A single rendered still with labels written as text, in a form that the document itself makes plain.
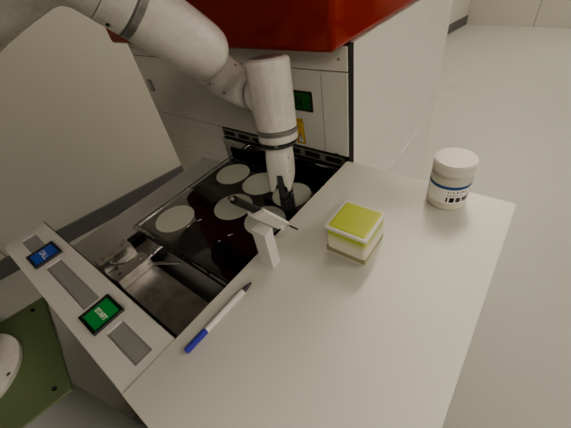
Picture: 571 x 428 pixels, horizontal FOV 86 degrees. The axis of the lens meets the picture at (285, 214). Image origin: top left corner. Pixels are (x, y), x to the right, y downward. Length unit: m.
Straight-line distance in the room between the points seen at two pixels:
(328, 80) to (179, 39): 0.32
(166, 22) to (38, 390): 0.69
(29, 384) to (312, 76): 0.84
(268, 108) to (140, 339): 0.45
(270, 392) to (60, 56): 2.19
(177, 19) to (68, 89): 1.92
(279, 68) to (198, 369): 0.50
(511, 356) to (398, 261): 1.16
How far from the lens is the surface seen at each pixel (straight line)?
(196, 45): 0.52
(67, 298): 0.71
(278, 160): 0.63
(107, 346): 0.59
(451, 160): 0.61
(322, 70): 0.71
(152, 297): 0.71
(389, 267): 0.54
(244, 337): 0.49
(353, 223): 0.50
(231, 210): 0.79
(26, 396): 0.83
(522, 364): 1.65
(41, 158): 2.46
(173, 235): 0.79
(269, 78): 0.59
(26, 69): 2.36
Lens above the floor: 1.39
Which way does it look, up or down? 41 degrees down
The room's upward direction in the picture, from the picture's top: 11 degrees counter-clockwise
